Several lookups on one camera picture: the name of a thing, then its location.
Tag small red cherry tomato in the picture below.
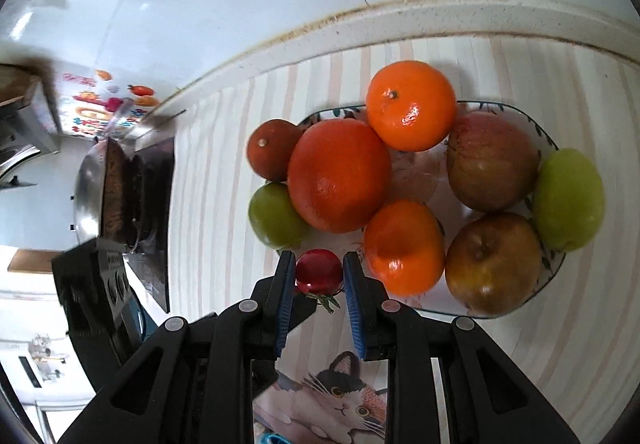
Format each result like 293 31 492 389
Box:
295 249 343 314

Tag dark brownish orange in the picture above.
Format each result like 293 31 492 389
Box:
246 119 304 182

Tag steel wok with lid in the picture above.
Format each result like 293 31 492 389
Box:
73 138 138 249

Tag front reddish brown apple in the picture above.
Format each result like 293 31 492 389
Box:
445 212 542 316

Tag black induction cooktop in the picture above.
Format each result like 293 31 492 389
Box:
124 138 175 313

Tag floral ceramic fruit plate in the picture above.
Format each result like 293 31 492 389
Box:
293 100 566 320

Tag small front orange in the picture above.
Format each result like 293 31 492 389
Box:
362 200 445 297

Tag left green apple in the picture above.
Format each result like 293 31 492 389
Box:
248 183 310 251

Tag green apple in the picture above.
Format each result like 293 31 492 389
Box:
533 148 605 252
248 183 310 251

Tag right green apple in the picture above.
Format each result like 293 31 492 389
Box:
533 148 605 252

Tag back reddish apple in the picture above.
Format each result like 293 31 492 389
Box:
446 112 540 212

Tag large orange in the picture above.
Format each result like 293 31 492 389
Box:
288 119 392 234

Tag glossy back tangerine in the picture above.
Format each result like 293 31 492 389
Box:
366 60 457 152

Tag colourful wall stickers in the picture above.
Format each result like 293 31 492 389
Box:
55 66 160 138

